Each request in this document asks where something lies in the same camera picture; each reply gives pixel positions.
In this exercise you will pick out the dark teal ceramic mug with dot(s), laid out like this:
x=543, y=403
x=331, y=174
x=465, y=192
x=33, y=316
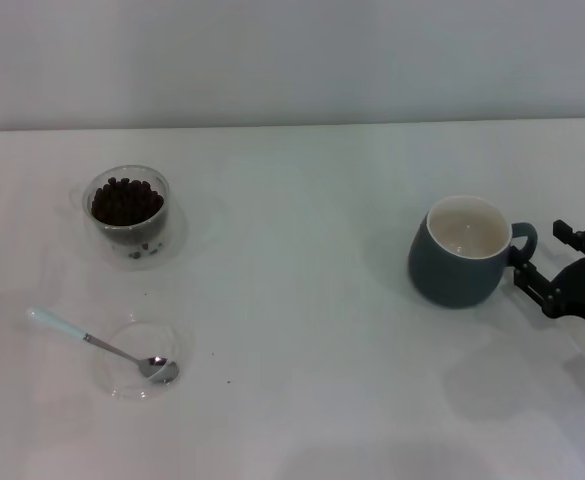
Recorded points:
x=442, y=280

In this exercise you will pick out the double-walled clear glass cup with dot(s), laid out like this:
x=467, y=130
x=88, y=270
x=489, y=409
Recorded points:
x=122, y=236

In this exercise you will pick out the clear glass saucer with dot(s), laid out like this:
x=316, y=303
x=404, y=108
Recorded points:
x=122, y=382

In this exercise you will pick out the coffee beans pile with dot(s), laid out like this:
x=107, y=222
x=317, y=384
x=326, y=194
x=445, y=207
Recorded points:
x=127, y=202

